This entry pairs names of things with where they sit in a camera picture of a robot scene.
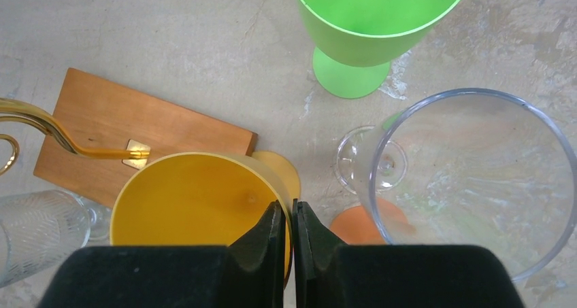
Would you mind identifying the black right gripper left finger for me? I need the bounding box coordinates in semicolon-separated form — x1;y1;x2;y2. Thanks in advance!
39;202;286;307

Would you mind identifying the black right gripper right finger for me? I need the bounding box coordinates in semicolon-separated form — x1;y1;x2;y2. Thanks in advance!
292;200;523;307

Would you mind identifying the yellow wine glass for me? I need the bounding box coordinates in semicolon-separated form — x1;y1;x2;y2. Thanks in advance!
110;151;301;273

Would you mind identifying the gold scroll glass tree stand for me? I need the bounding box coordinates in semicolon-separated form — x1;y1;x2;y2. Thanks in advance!
1;98;150;169

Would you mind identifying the clear wine glass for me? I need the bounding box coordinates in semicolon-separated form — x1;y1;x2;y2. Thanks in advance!
1;190;112;287
334;88;576;281

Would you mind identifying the wooden base board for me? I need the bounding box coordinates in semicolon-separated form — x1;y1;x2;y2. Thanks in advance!
33;68;258;207

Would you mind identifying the orange plastic wine glass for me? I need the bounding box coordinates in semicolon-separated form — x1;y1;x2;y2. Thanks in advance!
329;198;416;245

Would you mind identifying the green plastic wine glass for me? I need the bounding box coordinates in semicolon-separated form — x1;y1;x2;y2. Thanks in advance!
298;0;460;99

